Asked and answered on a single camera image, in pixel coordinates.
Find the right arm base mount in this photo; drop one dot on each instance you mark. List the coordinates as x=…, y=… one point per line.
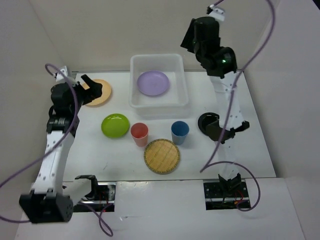
x=217, y=199

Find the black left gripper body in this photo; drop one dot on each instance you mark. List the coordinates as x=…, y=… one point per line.
x=82, y=96

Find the blue plastic cup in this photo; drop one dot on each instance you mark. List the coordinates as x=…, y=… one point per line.
x=179, y=132

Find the round bamboo woven tray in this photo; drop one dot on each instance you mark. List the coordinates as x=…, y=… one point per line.
x=161, y=156

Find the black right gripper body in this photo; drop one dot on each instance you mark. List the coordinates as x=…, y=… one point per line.
x=198, y=51

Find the translucent white plastic bin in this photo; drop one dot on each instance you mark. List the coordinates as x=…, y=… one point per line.
x=171, y=104

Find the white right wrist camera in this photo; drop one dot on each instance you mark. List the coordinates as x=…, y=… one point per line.
x=215, y=12

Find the red plastic cup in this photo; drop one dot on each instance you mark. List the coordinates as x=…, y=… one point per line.
x=140, y=132

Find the green plastic plate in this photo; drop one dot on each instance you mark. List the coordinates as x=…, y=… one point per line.
x=115, y=125

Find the purple plastic plate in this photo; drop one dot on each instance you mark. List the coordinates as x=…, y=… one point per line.
x=153, y=83

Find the black glossy plate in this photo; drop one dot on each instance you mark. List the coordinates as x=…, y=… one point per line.
x=206, y=119

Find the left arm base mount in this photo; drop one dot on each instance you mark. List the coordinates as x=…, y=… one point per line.
x=102, y=193

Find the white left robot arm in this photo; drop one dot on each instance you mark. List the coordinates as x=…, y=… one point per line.
x=48, y=201

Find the orange plastic plate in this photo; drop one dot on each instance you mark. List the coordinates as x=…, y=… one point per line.
x=106, y=94

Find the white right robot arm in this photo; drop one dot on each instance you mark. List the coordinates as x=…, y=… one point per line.
x=219, y=68

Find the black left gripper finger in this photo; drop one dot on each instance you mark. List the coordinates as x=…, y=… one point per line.
x=94, y=89
x=88, y=81

